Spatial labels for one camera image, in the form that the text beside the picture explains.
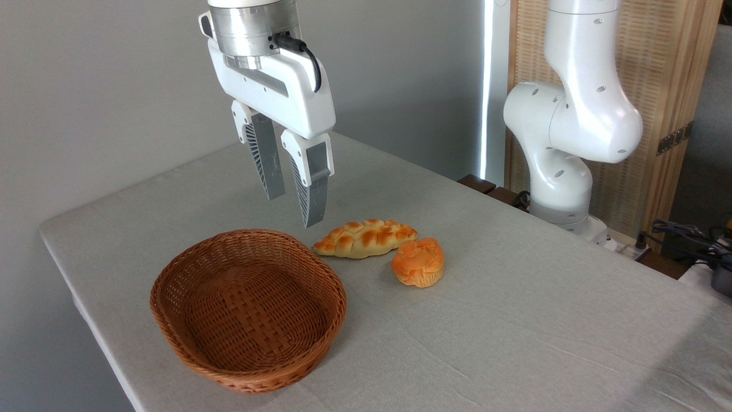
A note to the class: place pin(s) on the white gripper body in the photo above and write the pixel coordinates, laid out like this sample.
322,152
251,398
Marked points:
297,97

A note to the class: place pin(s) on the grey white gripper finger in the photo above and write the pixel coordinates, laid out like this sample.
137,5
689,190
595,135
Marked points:
311,194
266,154

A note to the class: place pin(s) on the round orange bread bun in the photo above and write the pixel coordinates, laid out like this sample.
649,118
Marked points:
418,263

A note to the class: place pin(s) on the long braided bread loaf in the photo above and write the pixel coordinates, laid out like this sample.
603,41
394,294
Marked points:
366,239

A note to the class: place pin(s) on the brown woven wicker basket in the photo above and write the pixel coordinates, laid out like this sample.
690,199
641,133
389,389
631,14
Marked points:
246,312

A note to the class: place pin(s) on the dark brown wooden furniture edge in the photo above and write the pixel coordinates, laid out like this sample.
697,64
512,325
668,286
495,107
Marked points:
477,183

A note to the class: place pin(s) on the grey tablecloth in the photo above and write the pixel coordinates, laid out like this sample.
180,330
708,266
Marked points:
514,320

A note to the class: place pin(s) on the white power strip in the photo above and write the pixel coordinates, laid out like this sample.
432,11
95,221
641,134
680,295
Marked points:
626,246

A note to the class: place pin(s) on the black screen hinge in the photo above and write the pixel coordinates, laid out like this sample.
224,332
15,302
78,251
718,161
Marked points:
673,138

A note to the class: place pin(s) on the wooden bamboo folding screen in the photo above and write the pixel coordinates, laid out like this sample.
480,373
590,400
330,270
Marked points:
663,68

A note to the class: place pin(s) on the white vertical frame strip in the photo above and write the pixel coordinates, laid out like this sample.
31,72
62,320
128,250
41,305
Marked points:
492,86

